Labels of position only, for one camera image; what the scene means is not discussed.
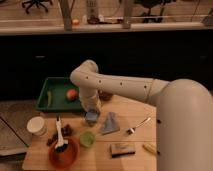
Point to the metal fork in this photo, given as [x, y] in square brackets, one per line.
[132, 129]

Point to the blue cloth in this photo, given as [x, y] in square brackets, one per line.
[110, 124]

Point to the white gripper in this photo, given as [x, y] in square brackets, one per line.
[90, 100]

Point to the yellow banana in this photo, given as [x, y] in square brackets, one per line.
[150, 148]

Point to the black office chair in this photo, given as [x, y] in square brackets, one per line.
[38, 3]

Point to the green plastic tray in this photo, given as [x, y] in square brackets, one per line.
[53, 96]

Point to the red apple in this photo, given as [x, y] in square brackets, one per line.
[71, 95]

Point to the white cup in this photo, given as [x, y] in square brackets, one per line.
[37, 126]

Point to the orange plastic bowl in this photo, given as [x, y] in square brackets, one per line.
[67, 158]

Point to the dark brown bowl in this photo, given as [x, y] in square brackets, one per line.
[104, 96]

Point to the dark grape bunch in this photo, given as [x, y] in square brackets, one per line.
[66, 131]

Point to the white dish brush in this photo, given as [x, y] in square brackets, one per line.
[61, 143]

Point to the dark sponge block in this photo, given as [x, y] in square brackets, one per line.
[119, 149]

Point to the metal cup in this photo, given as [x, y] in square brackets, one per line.
[90, 124]

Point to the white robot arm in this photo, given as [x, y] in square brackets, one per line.
[184, 113]

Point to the small green cup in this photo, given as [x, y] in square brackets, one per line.
[87, 139]

